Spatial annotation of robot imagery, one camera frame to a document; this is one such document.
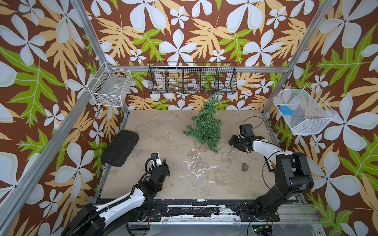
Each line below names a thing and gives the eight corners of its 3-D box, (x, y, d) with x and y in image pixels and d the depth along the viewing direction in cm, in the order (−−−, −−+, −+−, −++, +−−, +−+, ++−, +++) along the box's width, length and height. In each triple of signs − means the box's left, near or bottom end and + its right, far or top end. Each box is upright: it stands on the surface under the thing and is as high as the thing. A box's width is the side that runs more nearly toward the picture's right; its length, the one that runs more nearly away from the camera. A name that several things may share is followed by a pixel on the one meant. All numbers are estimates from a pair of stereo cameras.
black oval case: (103, 164, 94) (98, 159, 88) (121, 134, 109) (118, 128, 103) (124, 168, 92) (120, 164, 86) (140, 137, 107) (137, 132, 101)
